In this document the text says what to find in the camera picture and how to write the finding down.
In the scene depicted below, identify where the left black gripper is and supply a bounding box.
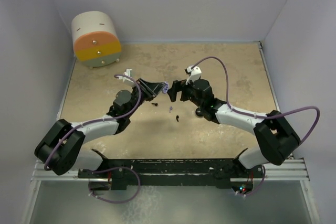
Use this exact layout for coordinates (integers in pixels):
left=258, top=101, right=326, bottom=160
left=125, top=78, right=164, bottom=118

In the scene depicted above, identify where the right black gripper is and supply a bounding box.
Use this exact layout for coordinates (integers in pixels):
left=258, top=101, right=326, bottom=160
left=167, top=80, right=204, bottom=109

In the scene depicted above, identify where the purple earbud charging case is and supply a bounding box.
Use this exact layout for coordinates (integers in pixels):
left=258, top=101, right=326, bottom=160
left=162, top=82, right=169, bottom=94

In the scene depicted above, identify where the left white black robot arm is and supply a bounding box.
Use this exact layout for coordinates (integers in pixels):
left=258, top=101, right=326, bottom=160
left=34, top=78, right=167, bottom=175

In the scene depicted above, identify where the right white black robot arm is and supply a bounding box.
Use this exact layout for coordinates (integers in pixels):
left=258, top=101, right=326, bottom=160
left=167, top=79, right=300, bottom=177

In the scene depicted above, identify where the black earbud charging case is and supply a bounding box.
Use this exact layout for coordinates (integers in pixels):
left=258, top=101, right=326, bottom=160
left=195, top=108, right=203, bottom=118

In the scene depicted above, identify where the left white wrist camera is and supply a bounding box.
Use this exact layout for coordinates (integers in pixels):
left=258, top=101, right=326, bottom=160
left=114, top=68, right=135, bottom=87

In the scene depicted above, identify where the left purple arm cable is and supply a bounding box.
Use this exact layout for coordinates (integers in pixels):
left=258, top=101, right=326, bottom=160
left=44, top=74, right=144, bottom=170

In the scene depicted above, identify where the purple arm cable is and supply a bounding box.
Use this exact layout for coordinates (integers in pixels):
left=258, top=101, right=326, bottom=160
left=190, top=56, right=321, bottom=146
left=44, top=74, right=144, bottom=170

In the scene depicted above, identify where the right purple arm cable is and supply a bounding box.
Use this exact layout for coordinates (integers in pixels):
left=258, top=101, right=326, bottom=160
left=190, top=56, right=321, bottom=146

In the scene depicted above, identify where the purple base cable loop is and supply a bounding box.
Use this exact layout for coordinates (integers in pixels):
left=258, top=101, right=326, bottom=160
left=88, top=165, right=143, bottom=204

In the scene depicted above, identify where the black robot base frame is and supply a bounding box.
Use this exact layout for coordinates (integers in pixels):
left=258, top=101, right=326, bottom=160
left=78, top=158, right=265, bottom=192

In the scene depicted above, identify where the aluminium extrusion rail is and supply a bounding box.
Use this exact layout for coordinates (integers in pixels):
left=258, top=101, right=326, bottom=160
left=31, top=159, right=310, bottom=182

